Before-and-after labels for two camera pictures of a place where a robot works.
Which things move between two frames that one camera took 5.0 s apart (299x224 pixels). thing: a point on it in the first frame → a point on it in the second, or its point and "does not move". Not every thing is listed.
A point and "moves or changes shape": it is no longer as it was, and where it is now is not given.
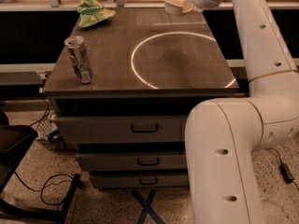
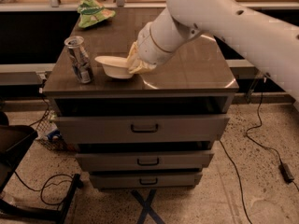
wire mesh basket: x=49 y=133 does not move
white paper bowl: x=174 y=2 moves or changes shape
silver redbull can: x=79 y=59 does not move
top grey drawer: x=121 y=129 does not move
